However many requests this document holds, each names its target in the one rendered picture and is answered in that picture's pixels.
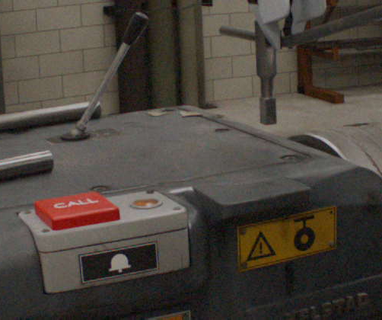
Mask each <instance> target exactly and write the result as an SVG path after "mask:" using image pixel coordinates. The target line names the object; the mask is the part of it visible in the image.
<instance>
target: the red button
mask: <svg viewBox="0 0 382 320"><path fill-rule="evenodd" d="M34 211H35V214H36V215H37V216H39V217H40V218H41V219H42V221H43V222H45V223H46V224H47V225H48V226H49V227H50V228H51V230H52V231H59V230H63V229H70V228H74V227H75V228H78V227H82V226H89V225H93V224H98V223H102V222H115V221H118V220H120V213H119V207H117V206H115V205H113V204H112V203H111V202H110V201H109V200H107V199H105V198H104V197H102V196H101V195H99V194H98V193H97V192H91V193H86V194H79V195H73V196H72V195H69V196H64V197H57V198H52V199H48V200H39V201H37V202H34Z"/></svg>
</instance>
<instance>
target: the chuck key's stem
mask: <svg viewBox="0 0 382 320"><path fill-rule="evenodd" d="M254 23H255V51H256V75H257V76H258V77H259V78H261V97H260V98H259V122H260V123H261V124H263V125H266V126H268V125H273V124H276V98H274V81H273V79H274V78H275V77H276V76H277V75H276V49H275V48H274V47H272V46H271V45H268V44H266V42H265V38H264V37H265V35H264V34H263V32H262V29H261V27H260V25H259V23H258V21H257V19H256V20H255V21H254Z"/></svg>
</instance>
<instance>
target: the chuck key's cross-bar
mask: <svg viewBox="0 0 382 320"><path fill-rule="evenodd" d="M381 19H382V5H380V6H377V7H376V8H370V9H368V10H366V11H361V12H359V13H357V14H354V15H349V16H347V17H345V18H342V19H341V18H340V19H338V20H335V21H333V22H328V23H326V24H323V25H320V26H319V27H318V26H316V27H313V28H311V29H309V30H304V31H301V32H299V33H296V34H292V35H289V36H287V37H285V36H282V40H281V44H282V48H289V47H292V46H296V45H301V44H303V43H307V42H309V41H314V40H317V39H320V38H322V37H328V36H330V35H332V34H336V33H340V32H343V31H344V30H348V29H352V28H355V27H358V26H363V25H366V24H369V23H371V22H375V21H379V20H381ZM219 31H220V35H222V36H226V37H234V38H237V39H242V40H249V41H253V42H255V31H254V30H247V29H242V28H237V27H229V26H224V25H223V26H221V27H219ZM264 38H265V42H266V44H268V45H271V43H270V42H269V41H268V40H267V38H266V36H265V37H264Z"/></svg>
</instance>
